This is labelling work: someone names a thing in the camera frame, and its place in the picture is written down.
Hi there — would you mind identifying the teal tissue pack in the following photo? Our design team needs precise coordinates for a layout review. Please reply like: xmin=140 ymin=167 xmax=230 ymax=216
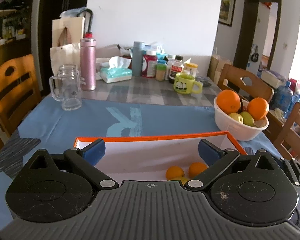
xmin=100 ymin=56 xmax=132 ymax=83

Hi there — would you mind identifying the beige paper shopping bag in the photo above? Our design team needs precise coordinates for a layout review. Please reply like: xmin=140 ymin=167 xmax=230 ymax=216
xmin=50 ymin=17 xmax=85 ymax=75

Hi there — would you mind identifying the orange in basket right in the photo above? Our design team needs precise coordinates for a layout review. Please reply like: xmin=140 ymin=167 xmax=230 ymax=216
xmin=247 ymin=98 xmax=269 ymax=121

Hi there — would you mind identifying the green panda mug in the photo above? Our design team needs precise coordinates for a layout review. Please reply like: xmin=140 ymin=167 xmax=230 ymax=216
xmin=173 ymin=73 xmax=203 ymax=94

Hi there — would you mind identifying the white jar yellow lid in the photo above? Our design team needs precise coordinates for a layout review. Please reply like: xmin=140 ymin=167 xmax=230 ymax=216
xmin=184 ymin=62 xmax=198 ymax=77

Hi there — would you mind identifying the orange in basket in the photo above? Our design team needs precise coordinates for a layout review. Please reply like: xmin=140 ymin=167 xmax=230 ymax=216
xmin=247 ymin=98 xmax=269 ymax=121
xmin=216 ymin=89 xmax=241 ymax=114

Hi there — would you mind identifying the orange in box right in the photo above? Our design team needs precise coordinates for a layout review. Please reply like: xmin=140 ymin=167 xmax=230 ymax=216
xmin=188 ymin=162 xmax=208 ymax=179

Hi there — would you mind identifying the pink thermos bottle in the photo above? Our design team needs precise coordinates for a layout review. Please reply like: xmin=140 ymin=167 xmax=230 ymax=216
xmin=80 ymin=32 xmax=96 ymax=91

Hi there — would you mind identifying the framed picture right wall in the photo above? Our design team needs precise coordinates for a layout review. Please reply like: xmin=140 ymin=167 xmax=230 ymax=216
xmin=218 ymin=0 xmax=236 ymax=27

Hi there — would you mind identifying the dark brown pill bottle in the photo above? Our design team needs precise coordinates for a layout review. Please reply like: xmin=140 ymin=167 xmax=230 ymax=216
xmin=168 ymin=55 xmax=184 ymax=84

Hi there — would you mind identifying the green lid small jar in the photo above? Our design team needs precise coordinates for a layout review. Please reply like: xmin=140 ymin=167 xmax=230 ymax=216
xmin=155 ymin=63 xmax=167 ymax=81

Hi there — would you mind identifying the yellow-green apple left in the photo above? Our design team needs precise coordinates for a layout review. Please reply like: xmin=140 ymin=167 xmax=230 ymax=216
xmin=229 ymin=113 xmax=244 ymax=124

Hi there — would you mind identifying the white ceramic cup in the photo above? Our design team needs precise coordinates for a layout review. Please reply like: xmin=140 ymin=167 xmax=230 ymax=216
xmin=95 ymin=57 xmax=110 ymax=72

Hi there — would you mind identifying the blue water bottle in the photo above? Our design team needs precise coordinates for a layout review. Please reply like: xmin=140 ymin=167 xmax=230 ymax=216
xmin=274 ymin=81 xmax=293 ymax=113

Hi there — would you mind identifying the black umbrella handle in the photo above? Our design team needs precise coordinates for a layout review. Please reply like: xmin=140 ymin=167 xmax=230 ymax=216
xmin=77 ymin=7 xmax=94 ymax=34

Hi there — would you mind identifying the grey-blue tall bottle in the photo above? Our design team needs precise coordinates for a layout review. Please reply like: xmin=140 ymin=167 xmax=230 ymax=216
xmin=132 ymin=41 xmax=145 ymax=76

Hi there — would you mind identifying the clear glass mason mug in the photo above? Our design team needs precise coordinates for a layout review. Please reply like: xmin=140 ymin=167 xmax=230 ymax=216
xmin=49 ymin=64 xmax=82 ymax=111

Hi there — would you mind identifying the wooden chair left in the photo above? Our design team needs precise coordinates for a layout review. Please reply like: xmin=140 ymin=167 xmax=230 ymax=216
xmin=0 ymin=54 xmax=42 ymax=137

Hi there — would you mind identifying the orange in box left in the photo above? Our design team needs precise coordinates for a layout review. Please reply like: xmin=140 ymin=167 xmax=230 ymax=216
xmin=165 ymin=166 xmax=185 ymax=180

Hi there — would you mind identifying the wooden chair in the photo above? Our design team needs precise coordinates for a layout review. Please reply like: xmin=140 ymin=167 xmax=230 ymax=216
xmin=217 ymin=64 xmax=274 ymax=103
xmin=273 ymin=102 xmax=300 ymax=160
xmin=0 ymin=54 xmax=42 ymax=137

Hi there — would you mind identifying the orange cardboard box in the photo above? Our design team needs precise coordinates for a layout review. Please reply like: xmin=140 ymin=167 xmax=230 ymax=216
xmin=87 ymin=131 xmax=246 ymax=183

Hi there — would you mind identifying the orange in box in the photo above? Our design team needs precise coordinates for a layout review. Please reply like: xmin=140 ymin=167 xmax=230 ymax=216
xmin=165 ymin=166 xmax=185 ymax=180
xmin=188 ymin=162 xmax=208 ymax=179

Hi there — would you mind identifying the green apple right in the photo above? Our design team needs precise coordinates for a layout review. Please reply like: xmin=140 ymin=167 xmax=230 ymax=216
xmin=240 ymin=111 xmax=255 ymax=127

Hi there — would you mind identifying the white plastic fruit basket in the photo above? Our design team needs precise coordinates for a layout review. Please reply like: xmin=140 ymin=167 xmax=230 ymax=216
xmin=214 ymin=98 xmax=269 ymax=141

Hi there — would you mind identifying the red supplement jar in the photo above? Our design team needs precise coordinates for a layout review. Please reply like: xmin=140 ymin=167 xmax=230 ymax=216
xmin=141 ymin=50 xmax=157 ymax=78

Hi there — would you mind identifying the orange in basket left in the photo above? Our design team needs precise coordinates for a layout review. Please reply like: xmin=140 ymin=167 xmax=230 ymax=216
xmin=216 ymin=89 xmax=241 ymax=114

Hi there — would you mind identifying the wooden chair right far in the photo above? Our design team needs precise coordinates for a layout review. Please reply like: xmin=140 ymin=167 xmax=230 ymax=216
xmin=217 ymin=64 xmax=274 ymax=103

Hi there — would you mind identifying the wooden chair right near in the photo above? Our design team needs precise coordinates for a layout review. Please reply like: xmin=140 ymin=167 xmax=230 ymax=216
xmin=273 ymin=102 xmax=300 ymax=160

